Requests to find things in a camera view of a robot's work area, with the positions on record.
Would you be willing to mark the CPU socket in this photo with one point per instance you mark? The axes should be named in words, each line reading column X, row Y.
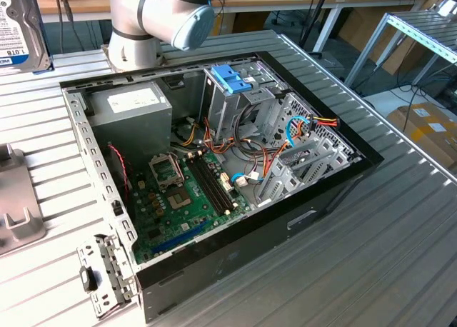
column 177, row 199

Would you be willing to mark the blue expansion slot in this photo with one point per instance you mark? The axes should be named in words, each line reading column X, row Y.
column 178, row 237

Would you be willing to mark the hard disk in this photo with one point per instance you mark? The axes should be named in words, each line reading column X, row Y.
column 18, row 27

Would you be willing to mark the green motherboard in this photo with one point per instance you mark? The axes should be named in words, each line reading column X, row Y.
column 168, row 227

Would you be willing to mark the labelled cardboard box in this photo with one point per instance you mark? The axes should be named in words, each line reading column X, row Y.
column 421, row 134

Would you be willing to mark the grey power supply unit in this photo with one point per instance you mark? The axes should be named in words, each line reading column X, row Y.
column 132, row 127

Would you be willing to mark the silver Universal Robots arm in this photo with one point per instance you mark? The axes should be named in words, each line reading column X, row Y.
column 132, row 9

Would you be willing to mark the black open PC case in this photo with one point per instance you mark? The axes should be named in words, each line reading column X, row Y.
column 250, row 255

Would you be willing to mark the flat cardboard sheet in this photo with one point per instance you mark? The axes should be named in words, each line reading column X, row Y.
column 357, row 27

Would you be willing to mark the grey metal disk bay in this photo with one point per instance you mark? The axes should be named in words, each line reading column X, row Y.
column 275, row 184

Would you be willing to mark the grey metal slot bracket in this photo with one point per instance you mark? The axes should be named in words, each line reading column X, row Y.
column 114, row 266

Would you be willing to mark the black RAM slot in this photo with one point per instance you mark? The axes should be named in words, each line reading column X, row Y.
column 221, row 181
column 211, row 185
column 216, row 183
column 206, row 187

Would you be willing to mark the blue plastic drive latch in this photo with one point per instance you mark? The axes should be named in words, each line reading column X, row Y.
column 228, row 79

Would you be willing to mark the grey parts rack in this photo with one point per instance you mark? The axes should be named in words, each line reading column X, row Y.
column 18, row 184

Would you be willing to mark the grey metal drive cage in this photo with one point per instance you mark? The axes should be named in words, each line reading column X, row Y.
column 223, row 116

